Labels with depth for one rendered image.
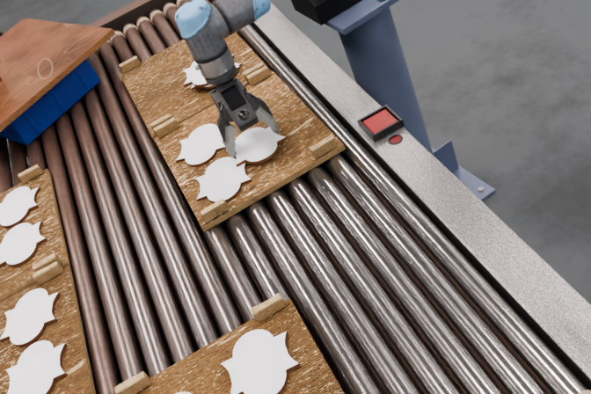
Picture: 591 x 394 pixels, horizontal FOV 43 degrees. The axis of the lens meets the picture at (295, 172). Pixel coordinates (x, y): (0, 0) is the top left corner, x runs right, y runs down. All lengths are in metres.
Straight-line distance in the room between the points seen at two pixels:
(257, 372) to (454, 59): 2.37
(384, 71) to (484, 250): 1.10
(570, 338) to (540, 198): 1.51
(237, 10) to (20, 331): 0.78
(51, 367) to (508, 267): 0.85
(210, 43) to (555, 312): 0.82
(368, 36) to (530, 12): 1.47
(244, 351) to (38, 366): 0.43
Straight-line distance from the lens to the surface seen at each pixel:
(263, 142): 1.67
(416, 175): 1.49
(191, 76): 1.99
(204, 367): 1.32
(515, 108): 3.05
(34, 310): 1.63
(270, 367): 1.25
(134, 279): 1.58
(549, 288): 1.26
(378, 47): 2.27
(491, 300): 1.25
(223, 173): 1.65
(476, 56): 3.38
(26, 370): 1.53
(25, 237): 1.84
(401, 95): 2.39
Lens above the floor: 1.91
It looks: 38 degrees down
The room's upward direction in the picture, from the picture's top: 25 degrees counter-clockwise
